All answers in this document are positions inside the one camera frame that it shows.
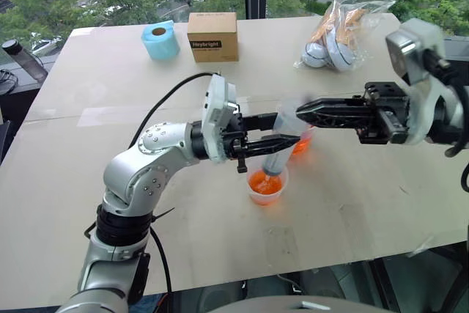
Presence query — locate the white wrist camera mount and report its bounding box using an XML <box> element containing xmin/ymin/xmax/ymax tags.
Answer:
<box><xmin>200</xmin><ymin>73</ymin><xmax>240</xmax><ymax>163</ymax></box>
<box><xmin>385</xmin><ymin>17</ymin><xmax>448</xmax><ymax>145</ymax></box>

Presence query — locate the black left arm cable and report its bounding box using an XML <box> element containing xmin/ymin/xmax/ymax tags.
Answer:
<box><xmin>129</xmin><ymin>71</ymin><xmax>221</xmax><ymax>150</ymax></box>

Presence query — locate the brown cardboard box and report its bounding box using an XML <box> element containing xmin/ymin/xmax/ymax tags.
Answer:
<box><xmin>186</xmin><ymin>12</ymin><xmax>240</xmax><ymax>64</ymax></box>

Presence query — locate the clear plastic syringe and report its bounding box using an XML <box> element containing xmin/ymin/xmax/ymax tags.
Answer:
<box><xmin>261</xmin><ymin>97</ymin><xmax>313</xmax><ymax>179</ymax></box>

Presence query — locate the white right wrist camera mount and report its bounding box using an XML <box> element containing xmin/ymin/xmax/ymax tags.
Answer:
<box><xmin>385</xmin><ymin>17</ymin><xmax>448</xmax><ymax>145</ymax></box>

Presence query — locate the blue tissue paper roll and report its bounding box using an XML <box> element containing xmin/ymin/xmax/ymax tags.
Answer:
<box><xmin>141</xmin><ymin>19</ymin><xmax>182</xmax><ymax>62</ymax></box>

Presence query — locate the clear cup with red liquid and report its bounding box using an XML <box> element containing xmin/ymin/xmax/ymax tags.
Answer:
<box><xmin>288</xmin><ymin>125</ymin><xmax>317</xmax><ymax>157</ymax></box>
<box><xmin>245</xmin><ymin>167</ymin><xmax>290</xmax><ymax>207</ymax></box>

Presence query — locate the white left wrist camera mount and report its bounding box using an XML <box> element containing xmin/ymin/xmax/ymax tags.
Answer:
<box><xmin>200</xmin><ymin>73</ymin><xmax>240</xmax><ymax>163</ymax></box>

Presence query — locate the clear plastic bag with items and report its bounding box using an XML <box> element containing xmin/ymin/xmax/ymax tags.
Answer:
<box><xmin>292</xmin><ymin>0</ymin><xmax>397</xmax><ymax>73</ymax></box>

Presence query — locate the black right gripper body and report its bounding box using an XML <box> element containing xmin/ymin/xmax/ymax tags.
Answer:
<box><xmin>356</xmin><ymin>81</ymin><xmax>412</xmax><ymax>145</ymax></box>

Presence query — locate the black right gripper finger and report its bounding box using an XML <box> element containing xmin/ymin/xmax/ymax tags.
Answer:
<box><xmin>297</xmin><ymin>111</ymin><xmax>368</xmax><ymax>131</ymax></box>
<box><xmin>295</xmin><ymin>97</ymin><xmax>368</xmax><ymax>115</ymax></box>

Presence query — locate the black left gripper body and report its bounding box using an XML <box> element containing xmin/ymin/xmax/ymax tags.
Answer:
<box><xmin>219</xmin><ymin>111</ymin><xmax>251</xmax><ymax>174</ymax></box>

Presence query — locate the dark side desk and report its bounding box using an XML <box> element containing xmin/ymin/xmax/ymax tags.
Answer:
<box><xmin>0</xmin><ymin>67</ymin><xmax>51</xmax><ymax>167</ymax></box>

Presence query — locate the black bottle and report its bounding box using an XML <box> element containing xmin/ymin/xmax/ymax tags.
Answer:
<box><xmin>1</xmin><ymin>38</ymin><xmax>49</xmax><ymax>81</ymax></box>

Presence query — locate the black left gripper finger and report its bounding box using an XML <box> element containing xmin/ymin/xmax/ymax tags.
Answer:
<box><xmin>241</xmin><ymin>111</ymin><xmax>283</xmax><ymax>133</ymax></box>
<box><xmin>243</xmin><ymin>134</ymin><xmax>301</xmax><ymax>157</ymax></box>

